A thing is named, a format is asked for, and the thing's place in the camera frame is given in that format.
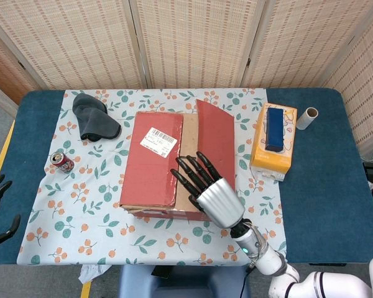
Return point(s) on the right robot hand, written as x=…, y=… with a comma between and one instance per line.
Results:
x=220, y=201

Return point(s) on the red cardboard box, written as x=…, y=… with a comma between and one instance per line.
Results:
x=149, y=174

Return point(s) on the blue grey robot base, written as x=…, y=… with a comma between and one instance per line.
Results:
x=189, y=282

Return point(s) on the yellow tissue box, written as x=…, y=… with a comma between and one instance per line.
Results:
x=264, y=155

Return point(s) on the red cartoon drink can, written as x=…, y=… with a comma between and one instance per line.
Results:
x=63, y=163

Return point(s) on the dark blue rectangular case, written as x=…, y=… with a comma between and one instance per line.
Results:
x=275, y=130

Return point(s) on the small black flat device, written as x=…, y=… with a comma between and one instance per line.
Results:
x=161, y=272

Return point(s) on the floral fruit print tablecloth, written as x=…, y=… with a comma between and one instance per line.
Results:
x=81, y=223

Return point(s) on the cardboard paper tube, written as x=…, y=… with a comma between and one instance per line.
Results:
x=306, y=121

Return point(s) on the dark grey cloth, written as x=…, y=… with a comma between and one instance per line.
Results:
x=93, y=121

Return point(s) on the woven bamboo folding screen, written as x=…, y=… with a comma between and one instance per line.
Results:
x=189, y=40

